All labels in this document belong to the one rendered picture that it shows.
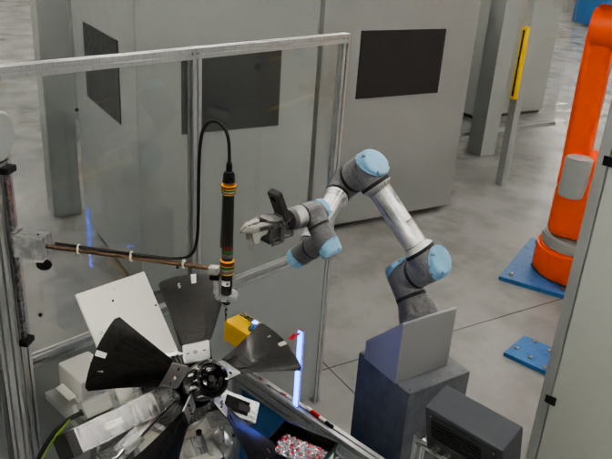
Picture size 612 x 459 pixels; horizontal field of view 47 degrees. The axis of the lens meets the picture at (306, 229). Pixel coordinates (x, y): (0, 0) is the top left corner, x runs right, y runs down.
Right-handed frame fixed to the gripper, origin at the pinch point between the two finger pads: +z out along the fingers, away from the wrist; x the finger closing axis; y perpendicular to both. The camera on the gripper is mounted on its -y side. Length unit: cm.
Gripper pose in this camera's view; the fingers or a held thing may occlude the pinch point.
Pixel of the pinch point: (244, 229)
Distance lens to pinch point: 213.8
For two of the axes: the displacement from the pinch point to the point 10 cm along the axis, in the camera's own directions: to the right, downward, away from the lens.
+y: -0.6, 9.1, 4.0
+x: -7.1, -3.2, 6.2
